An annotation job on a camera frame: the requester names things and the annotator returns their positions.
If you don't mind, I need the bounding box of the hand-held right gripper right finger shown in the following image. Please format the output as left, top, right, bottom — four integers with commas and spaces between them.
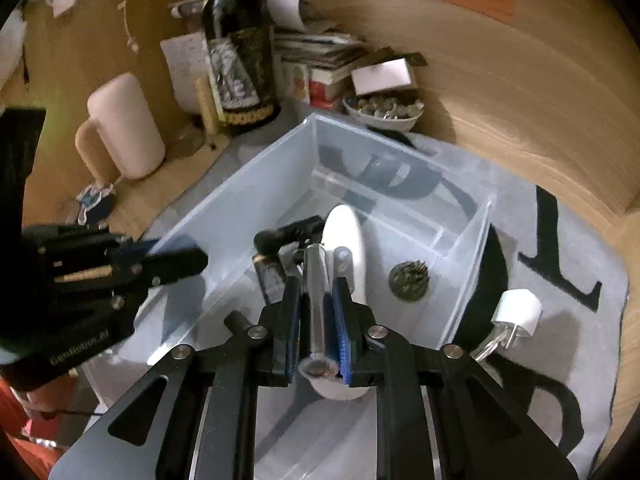
330, 277, 582, 480

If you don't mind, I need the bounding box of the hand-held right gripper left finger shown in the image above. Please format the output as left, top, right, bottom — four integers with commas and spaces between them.
47, 275, 303, 480

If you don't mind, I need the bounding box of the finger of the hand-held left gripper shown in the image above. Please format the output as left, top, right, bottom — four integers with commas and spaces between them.
112, 235, 201, 266
135, 249, 209, 291

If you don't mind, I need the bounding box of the silver metal cylinder tool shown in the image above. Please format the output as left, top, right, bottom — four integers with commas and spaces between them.
297, 242, 355, 382

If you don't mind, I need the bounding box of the dark round patterned disc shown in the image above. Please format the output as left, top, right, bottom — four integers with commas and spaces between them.
389, 259, 430, 302

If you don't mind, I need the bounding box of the small black tool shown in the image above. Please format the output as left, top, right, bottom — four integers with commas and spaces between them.
253, 215, 326, 257

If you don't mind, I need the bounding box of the white handheld device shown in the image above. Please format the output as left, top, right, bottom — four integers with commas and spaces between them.
306, 203, 371, 402

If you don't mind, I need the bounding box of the clear plastic storage box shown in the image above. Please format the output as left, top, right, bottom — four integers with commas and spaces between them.
80, 112, 498, 480

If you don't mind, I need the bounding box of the pink cylindrical mug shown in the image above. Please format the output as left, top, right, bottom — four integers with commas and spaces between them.
74, 72, 166, 184

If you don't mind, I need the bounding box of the red cloth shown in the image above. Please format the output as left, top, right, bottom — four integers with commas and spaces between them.
0, 379, 67, 463

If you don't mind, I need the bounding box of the yellow tube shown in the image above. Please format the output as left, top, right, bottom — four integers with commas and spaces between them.
193, 77, 224, 136

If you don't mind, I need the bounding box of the white charger plug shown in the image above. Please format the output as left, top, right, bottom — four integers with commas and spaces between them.
470, 288, 544, 362

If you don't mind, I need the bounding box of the white note paper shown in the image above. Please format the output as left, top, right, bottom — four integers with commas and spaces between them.
159, 32, 211, 114

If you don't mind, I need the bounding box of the dark wine bottle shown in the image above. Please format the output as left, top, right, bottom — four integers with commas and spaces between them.
201, 0, 281, 129

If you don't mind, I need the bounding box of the bowl of small stones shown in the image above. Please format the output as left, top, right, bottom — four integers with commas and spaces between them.
342, 92, 425, 134

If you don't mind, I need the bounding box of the stack of books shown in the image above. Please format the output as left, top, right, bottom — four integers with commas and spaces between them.
272, 30, 372, 111

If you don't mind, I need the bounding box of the white card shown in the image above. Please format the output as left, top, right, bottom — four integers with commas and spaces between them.
350, 57, 417, 96

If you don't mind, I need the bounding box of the rolled newspaper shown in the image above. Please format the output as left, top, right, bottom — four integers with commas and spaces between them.
169, 0, 312, 32

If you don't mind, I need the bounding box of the beaded cord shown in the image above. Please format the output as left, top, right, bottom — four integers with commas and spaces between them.
116, 0, 141, 52

